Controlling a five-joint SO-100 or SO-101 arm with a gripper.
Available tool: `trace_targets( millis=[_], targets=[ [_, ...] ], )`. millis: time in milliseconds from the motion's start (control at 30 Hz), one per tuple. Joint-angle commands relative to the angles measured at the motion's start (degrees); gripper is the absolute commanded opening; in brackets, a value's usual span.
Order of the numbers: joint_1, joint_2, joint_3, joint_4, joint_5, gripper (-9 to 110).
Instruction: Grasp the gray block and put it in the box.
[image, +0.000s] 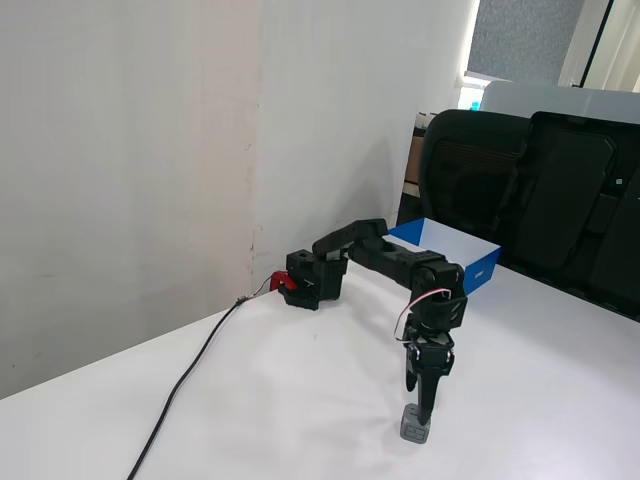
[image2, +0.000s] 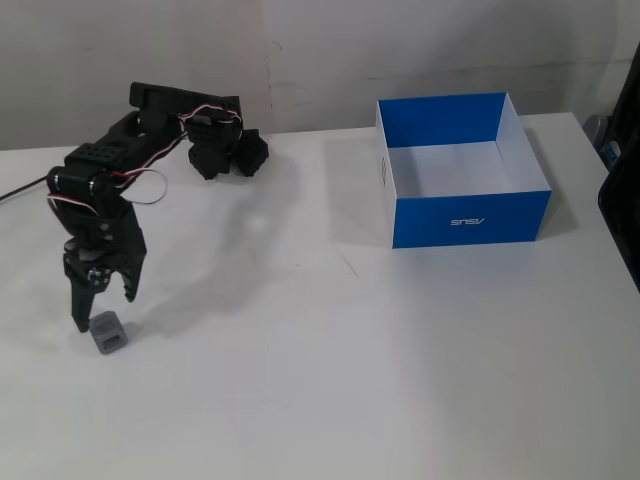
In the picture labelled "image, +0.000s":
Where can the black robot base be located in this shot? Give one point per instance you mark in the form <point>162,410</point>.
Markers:
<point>315,280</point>

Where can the blue and white cardboard box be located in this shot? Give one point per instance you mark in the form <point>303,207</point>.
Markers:
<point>480,275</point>

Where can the red table clamp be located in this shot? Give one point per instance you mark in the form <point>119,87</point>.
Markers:
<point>279,281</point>

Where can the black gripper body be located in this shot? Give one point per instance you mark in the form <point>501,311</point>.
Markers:
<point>432,357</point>

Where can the black office chair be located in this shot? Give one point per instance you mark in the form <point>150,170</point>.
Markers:
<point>465,170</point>

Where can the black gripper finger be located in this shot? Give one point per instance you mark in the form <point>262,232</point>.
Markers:
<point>411,382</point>
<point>427,400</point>

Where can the small blue item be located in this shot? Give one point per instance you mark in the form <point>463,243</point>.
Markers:
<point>474,105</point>

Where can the gray window blind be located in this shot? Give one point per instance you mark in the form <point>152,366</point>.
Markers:
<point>520,35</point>

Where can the gray 3D printed block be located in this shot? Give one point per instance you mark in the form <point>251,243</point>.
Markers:
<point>414,434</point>

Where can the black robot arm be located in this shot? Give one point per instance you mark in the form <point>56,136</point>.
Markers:
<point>390,260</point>

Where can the black hard case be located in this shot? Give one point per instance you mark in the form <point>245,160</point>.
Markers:
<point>565,215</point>

